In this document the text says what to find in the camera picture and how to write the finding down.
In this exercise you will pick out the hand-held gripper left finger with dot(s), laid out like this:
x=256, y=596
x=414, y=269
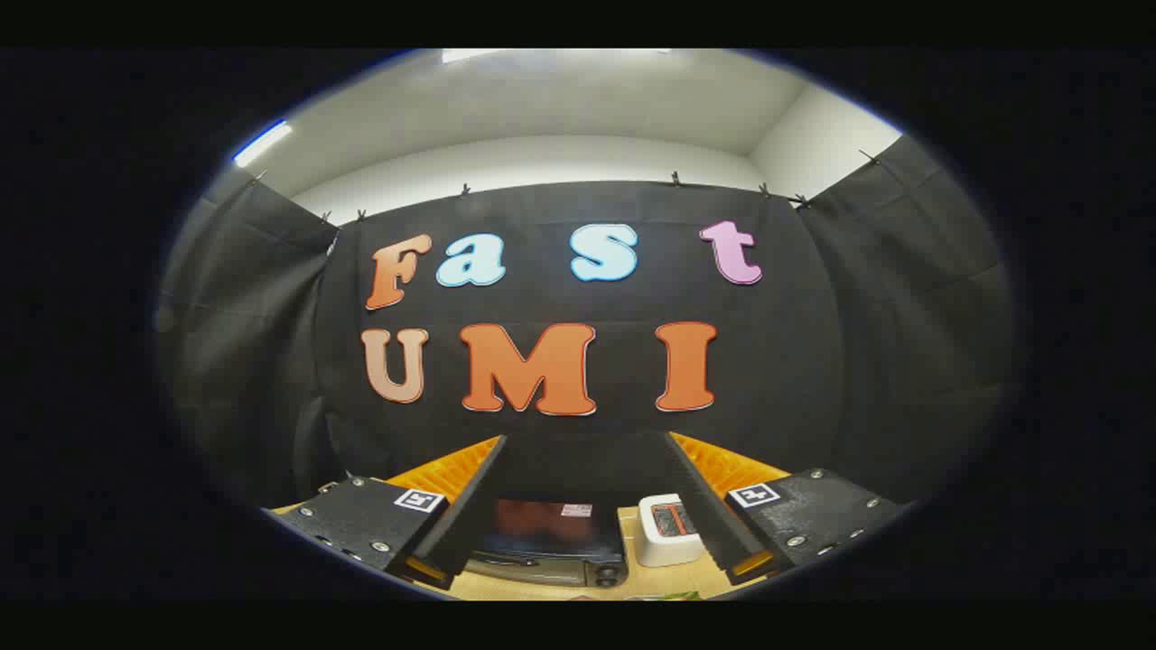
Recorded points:
x=465, y=515

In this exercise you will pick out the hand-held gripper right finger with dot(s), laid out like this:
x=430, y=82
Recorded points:
x=709, y=515

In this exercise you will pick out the black toaster oven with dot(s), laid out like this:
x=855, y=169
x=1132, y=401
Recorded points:
x=551, y=542

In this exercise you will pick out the white pop-up toaster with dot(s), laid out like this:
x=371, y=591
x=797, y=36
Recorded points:
x=670, y=542

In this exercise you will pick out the ceiling light panel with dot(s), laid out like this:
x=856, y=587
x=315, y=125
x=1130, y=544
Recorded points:
x=262, y=143
x=465, y=55

